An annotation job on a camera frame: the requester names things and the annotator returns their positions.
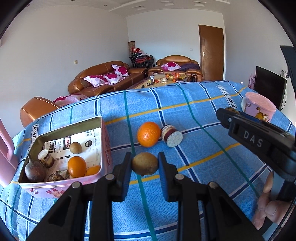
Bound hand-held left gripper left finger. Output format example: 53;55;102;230
26;152;132;241

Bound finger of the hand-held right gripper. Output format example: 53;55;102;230
217;108;234;130
234;111;287;134

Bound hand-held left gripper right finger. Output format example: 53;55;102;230
158;152;264;241

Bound pink cartoon cat bucket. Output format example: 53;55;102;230
241;92;277;123

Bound pink tin box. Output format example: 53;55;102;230
18;116;114;200

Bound orange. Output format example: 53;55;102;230
68;156;87;178
137;122;161;148

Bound small brown kiwi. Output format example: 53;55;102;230
70;142;82;154

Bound large dark red fruit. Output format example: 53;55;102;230
25;156;46;183

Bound person's right hand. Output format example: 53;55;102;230
252;171;293;230

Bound blue plaid blanket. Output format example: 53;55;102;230
0;80;296;241

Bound black television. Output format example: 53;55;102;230
254;65;287;110

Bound printed paper leaflet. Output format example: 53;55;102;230
44;128;102;179

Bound purple blanket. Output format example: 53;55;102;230
179;63;201;72

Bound plate of assorted fruit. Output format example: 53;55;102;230
162;72;185;82

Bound brown wooden door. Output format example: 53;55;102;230
198;24;225;81

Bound white red floral pillow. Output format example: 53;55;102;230
102;72;126;84
83;75;109;88
161;62;181;71
111;64;129;76

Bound short brown leather sofa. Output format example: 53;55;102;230
148;55;203;81

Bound wooden coffee table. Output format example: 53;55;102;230
133;73;192;90

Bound stack of dark chairs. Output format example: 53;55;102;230
129;52;155;69

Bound brown leather armchair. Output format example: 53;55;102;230
20;97;61;127

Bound long brown leather sofa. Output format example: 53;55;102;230
68;61;148;96

